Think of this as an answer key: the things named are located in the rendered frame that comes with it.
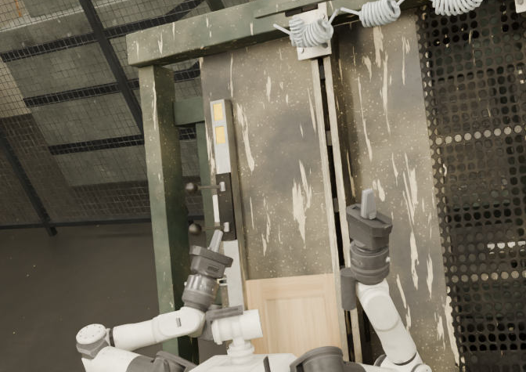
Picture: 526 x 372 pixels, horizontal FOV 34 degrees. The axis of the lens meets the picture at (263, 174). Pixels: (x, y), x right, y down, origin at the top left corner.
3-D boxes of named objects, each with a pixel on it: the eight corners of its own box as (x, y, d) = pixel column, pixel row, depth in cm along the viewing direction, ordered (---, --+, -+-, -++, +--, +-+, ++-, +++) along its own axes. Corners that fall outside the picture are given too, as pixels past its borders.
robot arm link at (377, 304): (385, 287, 192) (407, 330, 198) (373, 266, 200) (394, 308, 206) (359, 301, 192) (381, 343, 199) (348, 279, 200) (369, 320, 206)
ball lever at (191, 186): (224, 193, 259) (183, 196, 252) (222, 180, 259) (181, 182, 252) (230, 192, 256) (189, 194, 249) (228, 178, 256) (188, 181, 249)
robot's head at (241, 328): (264, 349, 199) (257, 312, 198) (221, 357, 199) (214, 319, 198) (264, 342, 205) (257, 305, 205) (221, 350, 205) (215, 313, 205)
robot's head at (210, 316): (249, 344, 200) (243, 314, 197) (212, 350, 200) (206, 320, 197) (247, 330, 206) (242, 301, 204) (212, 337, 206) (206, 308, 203)
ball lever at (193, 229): (228, 233, 258) (187, 236, 251) (226, 221, 258) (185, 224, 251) (234, 232, 255) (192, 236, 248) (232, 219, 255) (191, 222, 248)
